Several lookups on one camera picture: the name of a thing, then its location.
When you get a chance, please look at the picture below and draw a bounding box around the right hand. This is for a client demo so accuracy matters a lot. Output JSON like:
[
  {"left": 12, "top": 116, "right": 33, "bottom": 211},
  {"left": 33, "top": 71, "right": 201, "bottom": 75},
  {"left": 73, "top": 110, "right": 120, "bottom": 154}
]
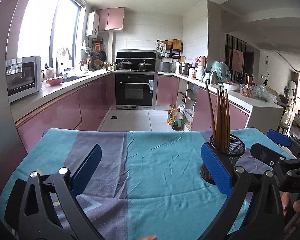
[{"left": 281, "top": 192, "right": 300, "bottom": 216}]

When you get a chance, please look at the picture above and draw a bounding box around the left hand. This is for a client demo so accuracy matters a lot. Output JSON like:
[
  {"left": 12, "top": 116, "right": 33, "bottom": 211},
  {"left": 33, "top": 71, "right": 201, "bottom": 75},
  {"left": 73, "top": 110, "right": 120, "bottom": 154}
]
[{"left": 139, "top": 235, "right": 157, "bottom": 240}]

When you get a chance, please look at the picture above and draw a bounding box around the black mesh utensil holder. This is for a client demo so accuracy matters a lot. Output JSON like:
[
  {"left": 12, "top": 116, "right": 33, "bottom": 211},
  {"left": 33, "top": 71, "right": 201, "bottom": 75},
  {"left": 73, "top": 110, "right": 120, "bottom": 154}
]
[{"left": 200, "top": 134, "right": 245, "bottom": 185}]

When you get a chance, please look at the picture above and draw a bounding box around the glass jar with snacks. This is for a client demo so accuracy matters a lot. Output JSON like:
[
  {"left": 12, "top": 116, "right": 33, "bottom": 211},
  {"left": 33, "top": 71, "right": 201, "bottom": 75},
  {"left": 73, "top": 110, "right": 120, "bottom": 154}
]
[{"left": 240, "top": 84, "right": 253, "bottom": 98}]

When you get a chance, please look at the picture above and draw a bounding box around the teal grey tablecloth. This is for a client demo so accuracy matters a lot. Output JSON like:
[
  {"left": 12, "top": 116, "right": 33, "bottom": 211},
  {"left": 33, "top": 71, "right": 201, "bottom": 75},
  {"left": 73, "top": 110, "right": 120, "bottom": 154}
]
[{"left": 0, "top": 127, "right": 293, "bottom": 240}]

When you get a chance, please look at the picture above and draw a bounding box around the dark soy sauce bottle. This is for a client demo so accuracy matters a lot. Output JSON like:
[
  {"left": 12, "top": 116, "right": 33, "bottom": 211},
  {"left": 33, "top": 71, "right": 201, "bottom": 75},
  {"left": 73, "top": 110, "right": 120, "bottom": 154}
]
[{"left": 171, "top": 108, "right": 183, "bottom": 131}]

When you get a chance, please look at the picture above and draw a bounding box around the white bowl on counter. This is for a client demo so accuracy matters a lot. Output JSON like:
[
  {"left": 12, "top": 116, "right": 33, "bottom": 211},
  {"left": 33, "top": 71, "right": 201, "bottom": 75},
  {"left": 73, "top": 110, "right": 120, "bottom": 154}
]
[{"left": 223, "top": 82, "right": 240, "bottom": 91}]

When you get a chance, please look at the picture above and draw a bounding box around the yellow cooking oil bottle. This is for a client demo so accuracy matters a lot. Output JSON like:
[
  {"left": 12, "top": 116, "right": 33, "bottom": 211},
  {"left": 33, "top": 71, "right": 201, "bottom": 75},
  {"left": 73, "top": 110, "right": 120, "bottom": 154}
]
[{"left": 167, "top": 105, "right": 176, "bottom": 125}]

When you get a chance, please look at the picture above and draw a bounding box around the green air fryer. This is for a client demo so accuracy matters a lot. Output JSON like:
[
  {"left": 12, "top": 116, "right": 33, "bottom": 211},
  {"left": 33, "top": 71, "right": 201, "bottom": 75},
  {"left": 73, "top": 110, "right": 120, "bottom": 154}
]
[{"left": 211, "top": 61, "right": 231, "bottom": 82}]

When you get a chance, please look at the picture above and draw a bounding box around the pink bowl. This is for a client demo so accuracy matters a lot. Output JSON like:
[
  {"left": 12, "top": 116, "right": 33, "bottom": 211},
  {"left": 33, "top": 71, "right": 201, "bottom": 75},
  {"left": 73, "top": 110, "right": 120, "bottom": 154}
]
[{"left": 46, "top": 76, "right": 63, "bottom": 86}]

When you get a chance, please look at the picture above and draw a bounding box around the black built-in oven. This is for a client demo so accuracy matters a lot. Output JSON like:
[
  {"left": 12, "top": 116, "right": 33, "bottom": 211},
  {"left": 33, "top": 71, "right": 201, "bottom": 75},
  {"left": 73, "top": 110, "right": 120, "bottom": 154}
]
[{"left": 114, "top": 71, "right": 158, "bottom": 110}]

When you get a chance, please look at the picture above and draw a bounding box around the white microwave oven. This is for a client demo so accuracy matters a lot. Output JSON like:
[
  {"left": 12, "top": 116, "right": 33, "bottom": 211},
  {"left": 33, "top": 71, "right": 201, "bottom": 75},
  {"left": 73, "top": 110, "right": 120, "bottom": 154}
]
[{"left": 6, "top": 56, "right": 42, "bottom": 103}]

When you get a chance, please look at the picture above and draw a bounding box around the stainless steel stock pot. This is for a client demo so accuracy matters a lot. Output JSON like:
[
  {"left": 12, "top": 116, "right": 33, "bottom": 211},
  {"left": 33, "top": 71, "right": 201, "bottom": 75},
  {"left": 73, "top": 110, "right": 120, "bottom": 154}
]
[{"left": 179, "top": 62, "right": 192, "bottom": 75}]

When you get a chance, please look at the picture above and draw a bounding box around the black pot with lid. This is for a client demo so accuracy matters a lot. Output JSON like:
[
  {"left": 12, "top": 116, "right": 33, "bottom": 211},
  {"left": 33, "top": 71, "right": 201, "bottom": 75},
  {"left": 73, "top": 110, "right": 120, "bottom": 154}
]
[{"left": 116, "top": 59, "right": 133, "bottom": 70}]

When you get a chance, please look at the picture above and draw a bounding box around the brown pot with lid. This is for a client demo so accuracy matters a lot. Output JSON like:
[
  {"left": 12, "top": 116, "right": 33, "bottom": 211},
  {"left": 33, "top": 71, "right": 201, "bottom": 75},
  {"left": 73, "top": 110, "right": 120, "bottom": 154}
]
[{"left": 138, "top": 61, "right": 154, "bottom": 72}]

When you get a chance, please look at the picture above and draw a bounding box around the black range hood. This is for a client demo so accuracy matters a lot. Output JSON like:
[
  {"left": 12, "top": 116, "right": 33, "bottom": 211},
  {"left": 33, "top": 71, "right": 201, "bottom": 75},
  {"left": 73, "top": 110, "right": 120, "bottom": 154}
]
[{"left": 116, "top": 50, "right": 157, "bottom": 72}]

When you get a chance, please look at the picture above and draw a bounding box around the white water heater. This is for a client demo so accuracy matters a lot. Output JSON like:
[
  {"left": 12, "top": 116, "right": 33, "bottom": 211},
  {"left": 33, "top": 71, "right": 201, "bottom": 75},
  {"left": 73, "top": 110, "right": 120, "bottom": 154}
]
[{"left": 86, "top": 12, "right": 100, "bottom": 38}]

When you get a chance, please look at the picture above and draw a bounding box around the pink upper cabinet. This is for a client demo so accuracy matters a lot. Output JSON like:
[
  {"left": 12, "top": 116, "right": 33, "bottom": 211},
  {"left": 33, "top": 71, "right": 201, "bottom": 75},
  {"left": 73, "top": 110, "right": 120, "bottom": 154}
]
[{"left": 96, "top": 7, "right": 126, "bottom": 31}]

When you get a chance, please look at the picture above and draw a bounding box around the black wall shelf rack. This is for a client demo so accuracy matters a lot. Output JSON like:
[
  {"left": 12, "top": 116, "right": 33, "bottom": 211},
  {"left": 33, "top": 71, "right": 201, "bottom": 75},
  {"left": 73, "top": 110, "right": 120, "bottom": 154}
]
[{"left": 155, "top": 39, "right": 183, "bottom": 60}]

